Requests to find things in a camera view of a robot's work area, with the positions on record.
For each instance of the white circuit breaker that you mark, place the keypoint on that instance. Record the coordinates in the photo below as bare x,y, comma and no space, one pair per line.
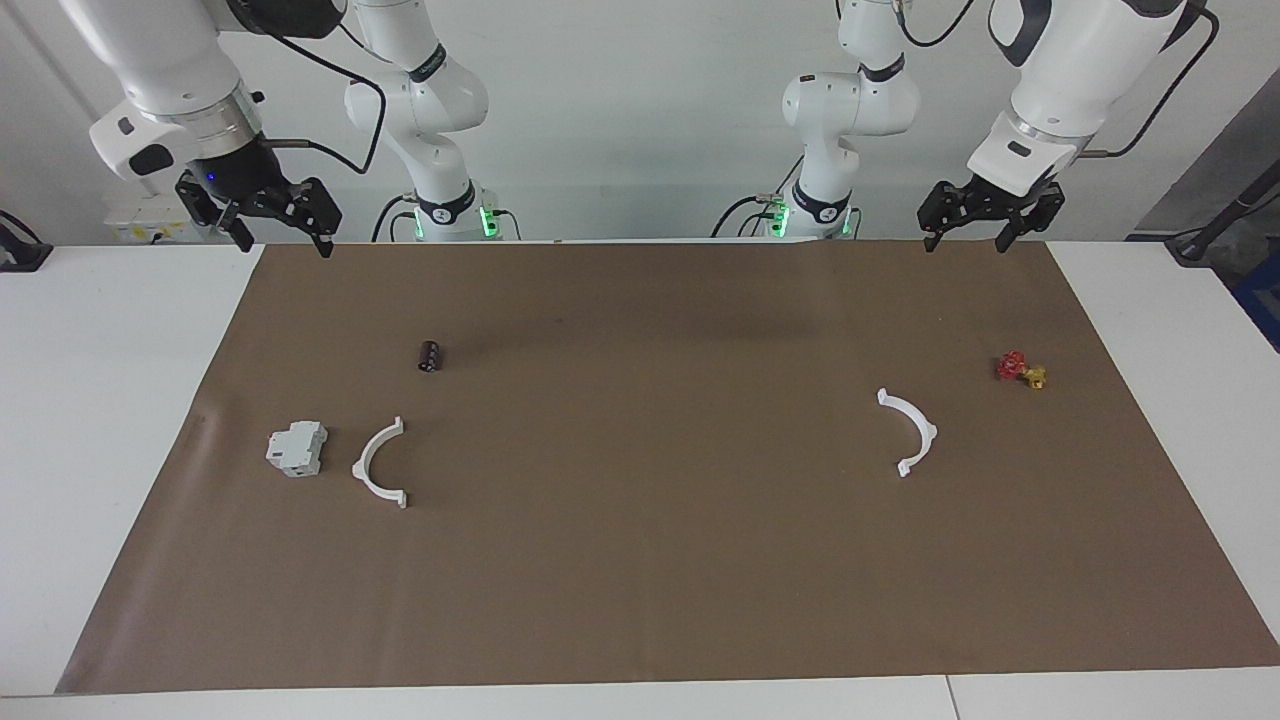
295,450

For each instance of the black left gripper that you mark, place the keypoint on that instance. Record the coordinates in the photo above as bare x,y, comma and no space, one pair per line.
985,205

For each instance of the black clamp base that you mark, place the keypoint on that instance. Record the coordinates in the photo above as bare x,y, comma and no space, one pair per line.
20,255

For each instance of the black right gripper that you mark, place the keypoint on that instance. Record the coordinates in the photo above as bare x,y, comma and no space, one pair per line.
240,180

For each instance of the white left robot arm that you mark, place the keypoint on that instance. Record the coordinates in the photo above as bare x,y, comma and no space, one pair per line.
1080,70

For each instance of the blue box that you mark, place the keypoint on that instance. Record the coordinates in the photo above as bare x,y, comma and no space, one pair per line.
1262,300

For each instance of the black stand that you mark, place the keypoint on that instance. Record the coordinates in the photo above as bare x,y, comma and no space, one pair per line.
1195,245

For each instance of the white power strip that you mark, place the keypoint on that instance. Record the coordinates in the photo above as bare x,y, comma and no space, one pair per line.
140,215

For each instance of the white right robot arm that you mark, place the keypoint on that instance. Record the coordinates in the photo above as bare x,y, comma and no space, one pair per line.
160,60

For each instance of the brown paper mat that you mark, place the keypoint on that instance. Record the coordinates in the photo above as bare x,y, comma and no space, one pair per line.
640,580

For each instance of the black cylindrical capacitor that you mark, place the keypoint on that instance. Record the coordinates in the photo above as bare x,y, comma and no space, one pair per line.
430,357

